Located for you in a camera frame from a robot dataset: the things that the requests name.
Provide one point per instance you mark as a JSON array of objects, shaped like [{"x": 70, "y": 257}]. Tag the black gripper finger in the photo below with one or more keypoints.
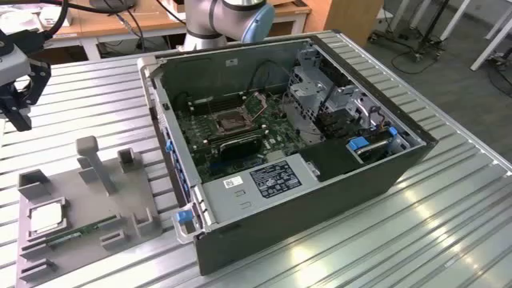
[
  {"x": 40, "y": 78},
  {"x": 5, "y": 99}
]

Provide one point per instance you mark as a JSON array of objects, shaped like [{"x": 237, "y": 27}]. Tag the silver CPU green board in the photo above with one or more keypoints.
[{"x": 48, "y": 219}]

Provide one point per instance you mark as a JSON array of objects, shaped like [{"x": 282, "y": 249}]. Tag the black RAM slot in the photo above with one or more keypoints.
[{"x": 217, "y": 100}]

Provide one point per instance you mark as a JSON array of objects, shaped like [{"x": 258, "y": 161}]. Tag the CPU socket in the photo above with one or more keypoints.
[{"x": 233, "y": 124}]

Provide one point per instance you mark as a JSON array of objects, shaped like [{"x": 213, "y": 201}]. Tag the white labelled box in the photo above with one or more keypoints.
[{"x": 56, "y": 16}]

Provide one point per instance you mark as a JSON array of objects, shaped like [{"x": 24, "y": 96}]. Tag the grey plastic parts rack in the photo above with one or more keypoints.
[{"x": 72, "y": 186}]

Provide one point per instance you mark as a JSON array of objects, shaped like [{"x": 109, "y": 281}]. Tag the wooden desk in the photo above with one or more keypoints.
[{"x": 160, "y": 21}]

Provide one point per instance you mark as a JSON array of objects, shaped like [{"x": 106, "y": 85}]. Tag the green RAM stick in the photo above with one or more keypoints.
[{"x": 76, "y": 234}]

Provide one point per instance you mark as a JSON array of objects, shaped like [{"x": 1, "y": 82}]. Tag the blue case latch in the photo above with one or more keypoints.
[{"x": 184, "y": 217}]

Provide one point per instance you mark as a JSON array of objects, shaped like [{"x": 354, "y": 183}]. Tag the green motherboard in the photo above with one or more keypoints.
[{"x": 276, "y": 120}]

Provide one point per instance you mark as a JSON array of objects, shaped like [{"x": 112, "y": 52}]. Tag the silver power supply unit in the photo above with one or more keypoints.
[{"x": 228, "y": 204}]

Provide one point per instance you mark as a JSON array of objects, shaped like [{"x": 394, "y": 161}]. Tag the metal disk bay cage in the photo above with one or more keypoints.
[{"x": 308, "y": 90}]

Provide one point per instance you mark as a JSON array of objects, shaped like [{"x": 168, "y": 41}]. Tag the black inner cover panel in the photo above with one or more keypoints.
[{"x": 328, "y": 162}]

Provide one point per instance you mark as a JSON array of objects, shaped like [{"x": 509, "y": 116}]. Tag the wooden cabinet panel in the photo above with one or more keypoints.
[{"x": 352, "y": 18}]

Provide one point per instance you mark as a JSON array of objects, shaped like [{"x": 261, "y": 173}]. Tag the hard disk in blue carrier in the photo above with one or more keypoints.
[{"x": 357, "y": 143}]

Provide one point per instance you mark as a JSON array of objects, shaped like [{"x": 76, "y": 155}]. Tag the black open PC case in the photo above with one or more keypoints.
[{"x": 320, "y": 210}]

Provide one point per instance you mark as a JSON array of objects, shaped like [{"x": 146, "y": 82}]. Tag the black wheeled stand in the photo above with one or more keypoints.
[{"x": 428, "y": 27}]

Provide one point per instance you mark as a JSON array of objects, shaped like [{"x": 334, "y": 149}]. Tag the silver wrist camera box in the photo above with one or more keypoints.
[{"x": 13, "y": 66}]

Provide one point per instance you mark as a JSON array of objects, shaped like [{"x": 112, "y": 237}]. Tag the white table frame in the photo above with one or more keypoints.
[{"x": 485, "y": 39}]

